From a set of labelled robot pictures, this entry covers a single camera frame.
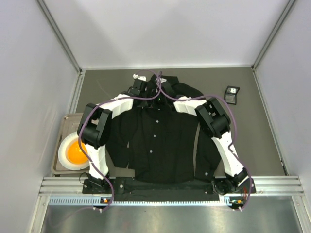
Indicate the aluminium frame rail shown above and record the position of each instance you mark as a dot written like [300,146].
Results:
[265,186]

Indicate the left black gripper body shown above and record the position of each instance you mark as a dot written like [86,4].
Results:
[135,88]

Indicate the small black open box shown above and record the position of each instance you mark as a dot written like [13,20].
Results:
[230,95]

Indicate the white bowl orange inside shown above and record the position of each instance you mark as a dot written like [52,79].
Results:
[70,155]

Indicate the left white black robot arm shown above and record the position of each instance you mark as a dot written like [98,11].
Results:
[96,122]

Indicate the black button-up shirt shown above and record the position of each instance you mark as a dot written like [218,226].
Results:
[162,145]

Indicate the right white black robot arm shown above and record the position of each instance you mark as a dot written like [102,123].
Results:
[215,123]

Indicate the grey slotted cable duct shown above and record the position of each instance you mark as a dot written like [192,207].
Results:
[102,201]

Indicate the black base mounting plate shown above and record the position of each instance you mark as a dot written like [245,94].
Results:
[129,189]

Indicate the grey metal tray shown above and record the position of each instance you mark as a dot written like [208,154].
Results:
[69,124]

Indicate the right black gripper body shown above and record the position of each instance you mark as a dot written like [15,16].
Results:
[155,81]

